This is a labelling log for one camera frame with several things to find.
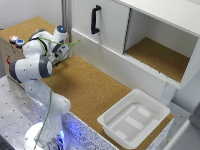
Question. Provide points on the white cabinet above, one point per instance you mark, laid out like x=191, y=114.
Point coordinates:
x=156, y=60

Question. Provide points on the red button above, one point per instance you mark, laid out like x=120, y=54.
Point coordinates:
x=13, y=38

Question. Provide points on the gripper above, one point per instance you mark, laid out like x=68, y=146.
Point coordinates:
x=61, y=51

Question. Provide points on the white sliding door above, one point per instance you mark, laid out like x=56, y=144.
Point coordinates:
x=110, y=26

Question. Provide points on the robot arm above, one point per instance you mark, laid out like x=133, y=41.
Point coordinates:
x=35, y=68

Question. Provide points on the white plastic box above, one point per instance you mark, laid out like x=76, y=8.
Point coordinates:
x=133, y=118

